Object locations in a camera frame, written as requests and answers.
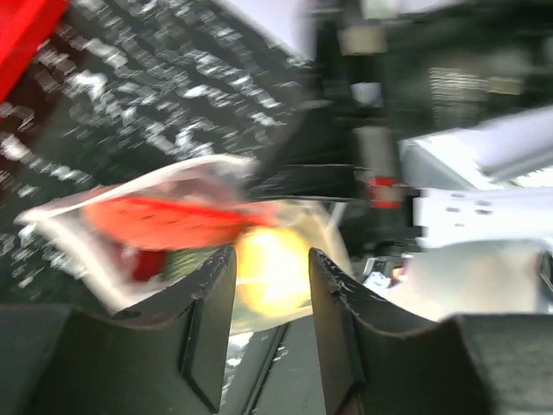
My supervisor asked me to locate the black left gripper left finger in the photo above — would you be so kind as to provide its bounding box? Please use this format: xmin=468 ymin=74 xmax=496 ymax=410
xmin=1 ymin=246 xmax=236 ymax=414

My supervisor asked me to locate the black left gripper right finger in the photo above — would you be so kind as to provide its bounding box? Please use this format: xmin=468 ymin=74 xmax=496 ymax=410
xmin=308 ymin=248 xmax=552 ymax=414

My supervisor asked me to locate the clear zip top bag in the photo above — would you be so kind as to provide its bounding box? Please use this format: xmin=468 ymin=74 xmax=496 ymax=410
xmin=16 ymin=155 xmax=352 ymax=314

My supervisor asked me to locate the yellow fake fruit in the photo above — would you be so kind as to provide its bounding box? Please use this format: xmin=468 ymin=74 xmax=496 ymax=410
xmin=234 ymin=227 xmax=310 ymax=318

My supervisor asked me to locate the red fake food piece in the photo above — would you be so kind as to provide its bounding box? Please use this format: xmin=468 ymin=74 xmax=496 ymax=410
xmin=82 ymin=196 xmax=278 ymax=251

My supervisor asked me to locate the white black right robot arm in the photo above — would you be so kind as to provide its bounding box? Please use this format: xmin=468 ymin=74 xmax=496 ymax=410
xmin=243 ymin=1 xmax=552 ymax=260

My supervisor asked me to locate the green fake vegetable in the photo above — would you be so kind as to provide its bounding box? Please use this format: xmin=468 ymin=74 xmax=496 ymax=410
xmin=160 ymin=247 xmax=218 ymax=283

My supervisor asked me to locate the red plastic tray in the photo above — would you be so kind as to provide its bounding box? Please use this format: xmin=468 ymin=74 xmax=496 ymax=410
xmin=1 ymin=0 xmax=69 ymax=101

